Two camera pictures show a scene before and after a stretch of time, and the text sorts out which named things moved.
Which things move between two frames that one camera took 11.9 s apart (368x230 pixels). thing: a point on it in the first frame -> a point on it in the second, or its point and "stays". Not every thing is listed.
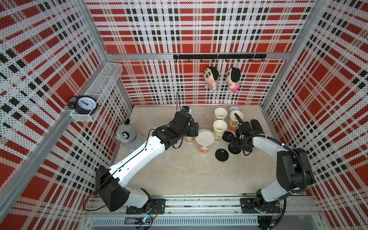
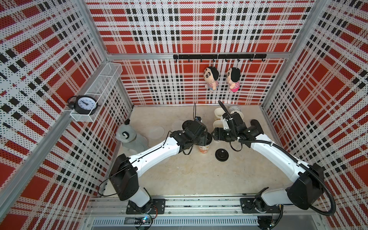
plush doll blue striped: (211, 75) stays
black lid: (234, 150) -> (209, 138)
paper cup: (220, 113) stays
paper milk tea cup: (203, 149) stays
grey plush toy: (126, 133) stays
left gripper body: (191, 130) -> (201, 141)
